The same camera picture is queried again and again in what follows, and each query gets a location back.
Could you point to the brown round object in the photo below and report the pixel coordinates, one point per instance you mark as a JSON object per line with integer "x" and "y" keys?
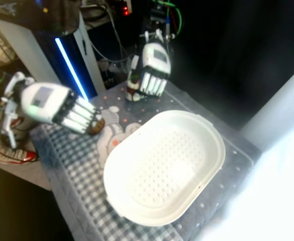
{"x": 98, "y": 125}

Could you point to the white power strip red light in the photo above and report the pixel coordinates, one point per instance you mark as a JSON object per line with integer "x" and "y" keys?
{"x": 125, "y": 8}

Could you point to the black computer tower blue light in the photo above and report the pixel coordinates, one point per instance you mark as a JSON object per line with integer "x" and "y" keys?
{"x": 71, "y": 55}

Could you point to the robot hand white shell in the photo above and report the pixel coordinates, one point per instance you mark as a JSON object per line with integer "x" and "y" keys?
{"x": 44, "y": 103}
{"x": 155, "y": 57}

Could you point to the grey quilt with bear print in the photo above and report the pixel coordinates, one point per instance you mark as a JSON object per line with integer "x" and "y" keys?
{"x": 79, "y": 175}

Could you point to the white perforated oval basket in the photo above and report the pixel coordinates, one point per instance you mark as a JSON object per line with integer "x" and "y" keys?
{"x": 167, "y": 165}

